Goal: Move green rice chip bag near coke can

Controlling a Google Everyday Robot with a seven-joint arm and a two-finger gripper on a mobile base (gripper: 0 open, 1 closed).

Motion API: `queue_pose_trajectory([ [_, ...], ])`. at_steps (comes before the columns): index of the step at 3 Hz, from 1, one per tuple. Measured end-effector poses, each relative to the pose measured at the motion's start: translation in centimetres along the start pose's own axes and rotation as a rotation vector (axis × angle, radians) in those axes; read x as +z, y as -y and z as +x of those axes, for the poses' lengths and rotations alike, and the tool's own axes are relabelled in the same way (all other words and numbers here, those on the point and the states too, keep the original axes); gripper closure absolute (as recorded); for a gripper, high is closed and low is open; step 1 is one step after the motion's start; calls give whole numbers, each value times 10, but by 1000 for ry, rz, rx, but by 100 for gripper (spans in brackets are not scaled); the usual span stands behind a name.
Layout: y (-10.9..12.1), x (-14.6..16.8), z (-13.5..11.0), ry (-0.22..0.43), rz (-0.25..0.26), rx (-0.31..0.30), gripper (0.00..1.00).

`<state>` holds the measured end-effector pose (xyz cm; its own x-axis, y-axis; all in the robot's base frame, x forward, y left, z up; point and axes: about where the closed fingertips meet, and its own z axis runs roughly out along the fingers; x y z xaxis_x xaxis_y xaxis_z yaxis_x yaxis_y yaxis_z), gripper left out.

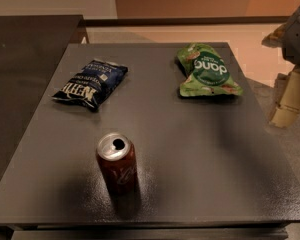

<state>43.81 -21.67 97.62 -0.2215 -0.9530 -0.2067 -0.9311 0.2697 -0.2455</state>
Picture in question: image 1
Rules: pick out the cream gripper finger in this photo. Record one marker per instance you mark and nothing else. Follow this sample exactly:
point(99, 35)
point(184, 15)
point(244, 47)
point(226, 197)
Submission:
point(275, 38)
point(286, 107)

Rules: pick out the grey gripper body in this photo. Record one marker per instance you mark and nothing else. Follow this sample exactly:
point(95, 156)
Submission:
point(298, 39)

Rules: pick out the green rice chip bag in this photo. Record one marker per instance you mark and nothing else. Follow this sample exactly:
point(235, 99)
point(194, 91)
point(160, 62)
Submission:
point(206, 73)

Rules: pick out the blue kettle chip bag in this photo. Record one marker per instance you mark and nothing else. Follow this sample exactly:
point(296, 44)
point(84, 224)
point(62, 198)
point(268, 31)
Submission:
point(92, 85)

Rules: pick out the red coke can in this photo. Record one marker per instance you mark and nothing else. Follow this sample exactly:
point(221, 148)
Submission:
point(116, 158)

